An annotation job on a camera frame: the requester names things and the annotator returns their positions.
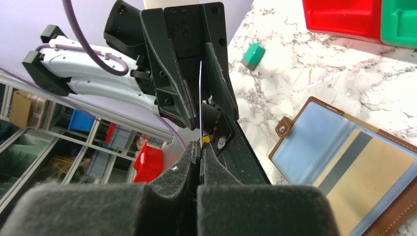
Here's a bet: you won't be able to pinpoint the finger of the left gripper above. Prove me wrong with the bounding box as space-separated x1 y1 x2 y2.
140 8 197 130
205 43 239 120

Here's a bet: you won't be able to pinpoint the brown leather card holder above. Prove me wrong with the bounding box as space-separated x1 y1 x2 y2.
269 97 417 236

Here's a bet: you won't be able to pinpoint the gold card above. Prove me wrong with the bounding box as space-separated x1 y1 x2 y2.
313 129 415 236

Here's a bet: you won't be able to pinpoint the black VIP card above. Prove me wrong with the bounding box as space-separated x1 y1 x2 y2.
198 61 203 147

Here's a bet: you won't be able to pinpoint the red background storage bin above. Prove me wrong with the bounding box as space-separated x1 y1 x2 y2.
132 143 164 183

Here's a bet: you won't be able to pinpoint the blue storage bin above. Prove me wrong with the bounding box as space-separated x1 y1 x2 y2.
67 110 95 132

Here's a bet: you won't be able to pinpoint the white metal shelf frame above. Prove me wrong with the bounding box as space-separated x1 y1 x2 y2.
0 75 171 218

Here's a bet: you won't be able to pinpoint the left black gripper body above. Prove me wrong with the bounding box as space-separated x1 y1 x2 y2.
103 0 229 108

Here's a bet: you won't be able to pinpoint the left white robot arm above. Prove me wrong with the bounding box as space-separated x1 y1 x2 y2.
23 0 239 130

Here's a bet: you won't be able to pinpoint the green plastic bin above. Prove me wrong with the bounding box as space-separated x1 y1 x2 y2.
381 0 417 49

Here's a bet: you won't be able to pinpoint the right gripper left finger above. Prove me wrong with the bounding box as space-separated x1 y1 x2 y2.
0 142 201 236

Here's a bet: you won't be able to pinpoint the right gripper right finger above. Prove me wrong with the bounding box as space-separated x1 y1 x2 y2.
197 144 339 236

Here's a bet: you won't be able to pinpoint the red bin with black card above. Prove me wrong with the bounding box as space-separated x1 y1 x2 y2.
302 0 383 44

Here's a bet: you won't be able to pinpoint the cardboard box on shelf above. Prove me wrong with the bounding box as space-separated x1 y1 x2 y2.
9 90 49 129

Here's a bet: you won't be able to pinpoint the green eraser block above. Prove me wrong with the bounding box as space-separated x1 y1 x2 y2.
240 43 266 71

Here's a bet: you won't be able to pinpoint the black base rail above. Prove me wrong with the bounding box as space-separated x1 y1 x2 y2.
201 103 270 184

